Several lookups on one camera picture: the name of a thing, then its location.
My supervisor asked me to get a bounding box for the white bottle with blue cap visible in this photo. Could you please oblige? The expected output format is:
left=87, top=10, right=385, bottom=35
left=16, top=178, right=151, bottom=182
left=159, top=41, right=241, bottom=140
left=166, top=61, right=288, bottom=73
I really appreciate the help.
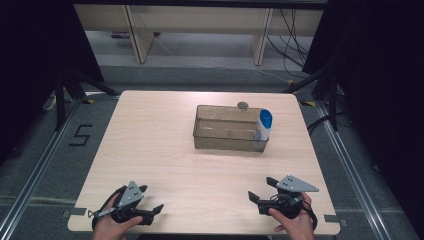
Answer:
left=254, top=108, right=274, bottom=142

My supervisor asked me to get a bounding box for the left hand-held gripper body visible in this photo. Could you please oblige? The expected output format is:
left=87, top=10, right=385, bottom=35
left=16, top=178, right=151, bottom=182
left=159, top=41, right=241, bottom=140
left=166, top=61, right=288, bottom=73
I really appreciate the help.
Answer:
left=107, top=180, right=156, bottom=226

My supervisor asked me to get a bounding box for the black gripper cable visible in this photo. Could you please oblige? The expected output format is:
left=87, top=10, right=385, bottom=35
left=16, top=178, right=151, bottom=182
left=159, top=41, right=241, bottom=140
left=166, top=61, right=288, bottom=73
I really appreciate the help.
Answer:
left=301, top=199, right=319, bottom=232
left=87, top=185, right=128, bottom=232

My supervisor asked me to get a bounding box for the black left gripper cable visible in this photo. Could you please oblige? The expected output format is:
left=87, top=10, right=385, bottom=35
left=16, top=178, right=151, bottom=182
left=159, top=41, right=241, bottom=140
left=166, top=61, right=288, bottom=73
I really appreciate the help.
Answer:
left=87, top=185, right=128, bottom=232

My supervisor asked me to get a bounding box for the black hanging cable bundle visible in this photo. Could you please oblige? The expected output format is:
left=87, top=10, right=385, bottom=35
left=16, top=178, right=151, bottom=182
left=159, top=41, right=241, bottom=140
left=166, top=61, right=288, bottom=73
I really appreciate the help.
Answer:
left=265, top=8, right=312, bottom=80

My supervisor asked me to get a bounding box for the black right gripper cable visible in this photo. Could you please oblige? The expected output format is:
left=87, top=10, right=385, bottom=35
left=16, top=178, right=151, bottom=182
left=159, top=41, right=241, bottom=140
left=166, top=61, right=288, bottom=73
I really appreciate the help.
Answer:
left=301, top=199, right=319, bottom=232

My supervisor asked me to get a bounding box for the thick black floor cable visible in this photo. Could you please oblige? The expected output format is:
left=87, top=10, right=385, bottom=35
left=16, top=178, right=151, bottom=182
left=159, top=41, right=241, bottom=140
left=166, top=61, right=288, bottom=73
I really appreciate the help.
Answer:
left=306, top=114, right=334, bottom=135

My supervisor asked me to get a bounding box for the clear plastic storage box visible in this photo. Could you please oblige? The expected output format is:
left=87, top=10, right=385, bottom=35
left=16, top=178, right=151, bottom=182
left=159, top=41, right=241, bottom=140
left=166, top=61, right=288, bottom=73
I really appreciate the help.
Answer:
left=192, top=104, right=270, bottom=154

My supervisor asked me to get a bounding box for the person's left hand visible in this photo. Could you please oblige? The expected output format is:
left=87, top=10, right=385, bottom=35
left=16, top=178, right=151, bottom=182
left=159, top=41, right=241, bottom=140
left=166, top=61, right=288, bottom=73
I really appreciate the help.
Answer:
left=91, top=194, right=144, bottom=240

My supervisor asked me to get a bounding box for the beige wooden furniture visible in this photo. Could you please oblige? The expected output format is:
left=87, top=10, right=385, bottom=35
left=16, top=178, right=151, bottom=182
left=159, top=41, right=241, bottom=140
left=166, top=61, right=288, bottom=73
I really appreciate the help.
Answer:
left=74, top=3, right=326, bottom=66

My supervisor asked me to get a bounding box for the aluminium floor rail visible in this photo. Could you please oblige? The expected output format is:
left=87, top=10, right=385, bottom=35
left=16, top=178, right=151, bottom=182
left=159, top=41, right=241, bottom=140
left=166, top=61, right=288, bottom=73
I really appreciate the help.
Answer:
left=314, top=100, right=392, bottom=240
left=0, top=99, right=85, bottom=240

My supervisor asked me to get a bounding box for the person's right hand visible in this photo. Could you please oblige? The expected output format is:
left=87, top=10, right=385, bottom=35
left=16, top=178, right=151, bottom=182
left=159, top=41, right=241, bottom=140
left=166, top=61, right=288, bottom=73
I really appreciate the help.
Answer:
left=267, top=191, right=316, bottom=240

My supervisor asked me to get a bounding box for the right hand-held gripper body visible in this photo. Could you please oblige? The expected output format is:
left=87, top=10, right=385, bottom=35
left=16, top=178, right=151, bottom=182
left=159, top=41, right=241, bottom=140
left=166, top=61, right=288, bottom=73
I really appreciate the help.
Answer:
left=257, top=174, right=320, bottom=220

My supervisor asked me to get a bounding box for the dark curtain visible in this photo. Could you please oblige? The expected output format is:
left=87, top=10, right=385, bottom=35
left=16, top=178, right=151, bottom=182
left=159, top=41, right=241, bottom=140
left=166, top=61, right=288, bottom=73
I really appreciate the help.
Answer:
left=301, top=0, right=424, bottom=236
left=0, top=0, right=106, bottom=168

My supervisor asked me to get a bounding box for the black metal stand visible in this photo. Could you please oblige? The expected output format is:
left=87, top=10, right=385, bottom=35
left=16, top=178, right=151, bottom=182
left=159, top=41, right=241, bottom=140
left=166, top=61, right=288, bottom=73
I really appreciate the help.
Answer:
left=283, top=65, right=340, bottom=132
left=54, top=67, right=121, bottom=132

